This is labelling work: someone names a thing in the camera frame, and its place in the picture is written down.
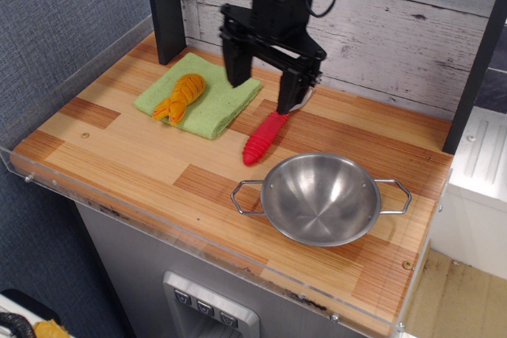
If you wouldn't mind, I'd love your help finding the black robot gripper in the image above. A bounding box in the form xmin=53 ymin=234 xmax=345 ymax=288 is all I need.
xmin=220 ymin=0 xmax=327 ymax=115

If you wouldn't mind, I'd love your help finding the red handled metal fork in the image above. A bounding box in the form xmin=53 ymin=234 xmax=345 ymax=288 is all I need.
xmin=242 ymin=87 xmax=314 ymax=166

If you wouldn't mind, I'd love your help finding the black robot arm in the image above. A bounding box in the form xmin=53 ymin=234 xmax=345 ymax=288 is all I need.
xmin=220 ymin=0 xmax=326 ymax=115

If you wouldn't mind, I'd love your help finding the green folded rag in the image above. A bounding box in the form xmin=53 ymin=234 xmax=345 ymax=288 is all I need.
xmin=134 ymin=53 xmax=262 ymax=139

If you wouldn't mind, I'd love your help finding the orange plush shrimp toy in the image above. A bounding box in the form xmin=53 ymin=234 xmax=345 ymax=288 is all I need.
xmin=152 ymin=74 xmax=207 ymax=126

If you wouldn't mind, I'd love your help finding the grey toy fridge cabinet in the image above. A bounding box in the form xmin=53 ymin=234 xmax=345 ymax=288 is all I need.
xmin=74 ymin=201 xmax=357 ymax=338

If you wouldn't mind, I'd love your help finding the silver dispenser button panel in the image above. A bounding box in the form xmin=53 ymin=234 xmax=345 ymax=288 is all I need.
xmin=163 ymin=271 xmax=261 ymax=337

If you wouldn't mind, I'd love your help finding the white toy sink unit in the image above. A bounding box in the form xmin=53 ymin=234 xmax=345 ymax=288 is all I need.
xmin=429 ymin=107 xmax=506 ymax=279

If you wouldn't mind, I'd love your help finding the clear acrylic table guard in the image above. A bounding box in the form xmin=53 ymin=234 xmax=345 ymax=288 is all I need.
xmin=9 ymin=34 xmax=455 ymax=337

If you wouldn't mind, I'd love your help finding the stainless steel two-handled bowl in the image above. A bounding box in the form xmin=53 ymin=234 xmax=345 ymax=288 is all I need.
xmin=231 ymin=151 xmax=413 ymax=248

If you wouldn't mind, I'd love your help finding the dark right vertical post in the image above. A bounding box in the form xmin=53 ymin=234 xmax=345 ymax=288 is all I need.
xmin=442 ymin=0 xmax=506 ymax=154

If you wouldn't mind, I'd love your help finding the black corrugated hose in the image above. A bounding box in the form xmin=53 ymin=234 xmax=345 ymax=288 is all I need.
xmin=0 ymin=312 xmax=37 ymax=338

